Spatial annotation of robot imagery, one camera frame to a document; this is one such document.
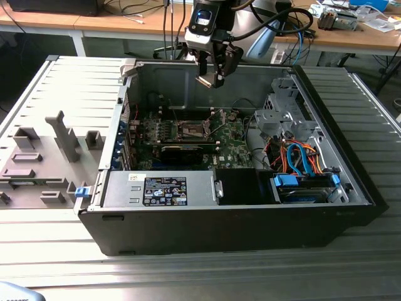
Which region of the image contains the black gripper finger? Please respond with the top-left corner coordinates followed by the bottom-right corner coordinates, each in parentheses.
top-left (187, 48), bottom-right (210, 83)
top-left (212, 41), bottom-right (245, 89)

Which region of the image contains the silver cpu green rim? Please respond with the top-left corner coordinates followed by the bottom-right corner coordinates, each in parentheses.
top-left (195, 72), bottom-right (220, 89)

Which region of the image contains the thin metal locking lever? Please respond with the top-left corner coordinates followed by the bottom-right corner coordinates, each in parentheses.
top-left (168, 99), bottom-right (181, 125)

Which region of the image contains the cpu socket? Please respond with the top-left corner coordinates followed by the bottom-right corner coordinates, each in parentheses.
top-left (177, 119), bottom-right (209, 140)

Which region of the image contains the copper fin cpu cooler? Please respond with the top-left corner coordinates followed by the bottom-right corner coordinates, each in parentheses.
top-left (317, 8), bottom-right (336, 31)

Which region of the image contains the black box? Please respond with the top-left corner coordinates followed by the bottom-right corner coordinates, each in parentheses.
top-left (275, 1), bottom-right (293, 37)

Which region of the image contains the silver metal drive cage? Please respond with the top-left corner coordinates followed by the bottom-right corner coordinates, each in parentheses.
top-left (253, 77), bottom-right (318, 139)

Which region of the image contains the green RAM stick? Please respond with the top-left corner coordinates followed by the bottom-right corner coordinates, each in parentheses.
top-left (160, 141), bottom-right (217, 149)

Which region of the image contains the green motherboard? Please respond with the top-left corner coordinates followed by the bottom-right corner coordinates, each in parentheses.
top-left (130, 108), bottom-right (255, 172)

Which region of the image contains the black graphics card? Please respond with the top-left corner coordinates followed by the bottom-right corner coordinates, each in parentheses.
top-left (159, 144), bottom-right (205, 166)

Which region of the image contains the wooden desk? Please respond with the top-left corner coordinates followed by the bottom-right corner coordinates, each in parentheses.
top-left (0, 0), bottom-right (401, 57)

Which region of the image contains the grey optical drive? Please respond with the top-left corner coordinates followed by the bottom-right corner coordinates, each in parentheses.
top-left (334, 11), bottom-right (360, 31)

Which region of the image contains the blue box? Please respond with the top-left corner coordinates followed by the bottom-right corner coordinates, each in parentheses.
top-left (349, 0), bottom-right (390, 12)

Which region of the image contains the silver power supply black label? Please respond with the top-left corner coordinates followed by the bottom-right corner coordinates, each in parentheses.
top-left (100, 170), bottom-right (219, 209)

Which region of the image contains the hard disk in blue carrier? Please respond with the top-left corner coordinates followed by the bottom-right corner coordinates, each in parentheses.
top-left (269, 172), bottom-right (341, 205)

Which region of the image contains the clear plastic bag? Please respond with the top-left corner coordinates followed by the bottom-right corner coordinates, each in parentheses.
top-left (365, 17), bottom-right (401, 33)

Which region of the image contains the black device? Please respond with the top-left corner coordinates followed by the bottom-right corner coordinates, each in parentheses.
top-left (6, 0), bottom-right (102, 17)

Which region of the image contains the black pc case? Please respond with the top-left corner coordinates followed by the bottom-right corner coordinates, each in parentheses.
top-left (73, 55), bottom-right (389, 256)

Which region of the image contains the grey parts rack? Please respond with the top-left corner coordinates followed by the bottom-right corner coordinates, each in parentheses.
top-left (0, 109), bottom-right (107, 210)

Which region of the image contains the grey rounded device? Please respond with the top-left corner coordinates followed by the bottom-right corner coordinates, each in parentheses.
top-left (0, 281), bottom-right (42, 301)

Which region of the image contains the white camera with black bracket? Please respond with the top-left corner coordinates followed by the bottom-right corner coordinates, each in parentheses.
top-left (184, 0), bottom-right (220, 51)

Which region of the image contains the thick black camera cable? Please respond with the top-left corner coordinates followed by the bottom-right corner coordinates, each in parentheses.
top-left (231, 6), bottom-right (315, 42)

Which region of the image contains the thin black loop wire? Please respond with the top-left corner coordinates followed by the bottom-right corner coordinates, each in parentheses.
top-left (232, 98), bottom-right (255, 114)

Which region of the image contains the black hanging cable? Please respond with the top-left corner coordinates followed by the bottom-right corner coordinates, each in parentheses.
top-left (162, 0), bottom-right (176, 60)

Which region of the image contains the blue network cable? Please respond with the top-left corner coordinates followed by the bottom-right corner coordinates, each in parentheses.
top-left (293, 24), bottom-right (308, 66)

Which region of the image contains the red wire bundle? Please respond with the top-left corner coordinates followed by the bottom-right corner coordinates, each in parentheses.
top-left (268, 140), bottom-right (291, 172)

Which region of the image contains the blue wire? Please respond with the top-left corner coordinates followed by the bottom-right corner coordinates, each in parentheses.
top-left (286, 142), bottom-right (311, 176)

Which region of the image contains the orange wire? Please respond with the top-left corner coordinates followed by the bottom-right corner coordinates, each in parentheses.
top-left (302, 144), bottom-right (325, 175)

